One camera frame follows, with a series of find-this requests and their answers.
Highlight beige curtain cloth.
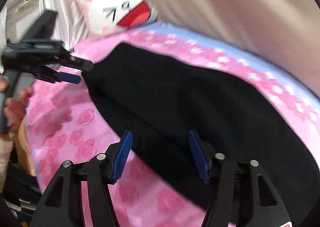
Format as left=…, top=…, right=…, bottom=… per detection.
left=151, top=0, right=319, bottom=94

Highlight black pants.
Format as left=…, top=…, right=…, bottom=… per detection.
left=82, top=43, right=319, bottom=226

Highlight white cat face pillow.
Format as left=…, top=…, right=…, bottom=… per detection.
left=75, top=0, right=159, bottom=38

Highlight person's left hand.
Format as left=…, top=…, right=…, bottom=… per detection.
left=0, top=75, right=34, bottom=131

